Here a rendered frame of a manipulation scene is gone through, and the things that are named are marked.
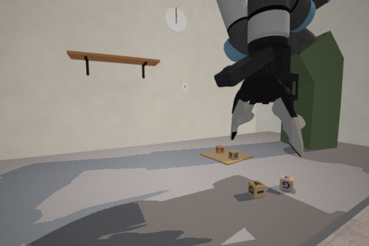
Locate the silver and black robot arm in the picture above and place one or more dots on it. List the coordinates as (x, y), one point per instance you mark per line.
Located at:
(248, 21)

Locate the wooden letter block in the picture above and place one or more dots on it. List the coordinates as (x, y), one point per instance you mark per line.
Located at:
(219, 148)
(286, 183)
(256, 189)
(233, 154)

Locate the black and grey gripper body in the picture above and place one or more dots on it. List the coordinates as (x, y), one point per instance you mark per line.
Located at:
(259, 87)

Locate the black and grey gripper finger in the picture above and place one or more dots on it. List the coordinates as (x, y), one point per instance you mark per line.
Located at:
(283, 108)
(241, 112)

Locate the tan square mat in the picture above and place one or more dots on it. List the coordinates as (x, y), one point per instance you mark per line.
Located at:
(223, 157)

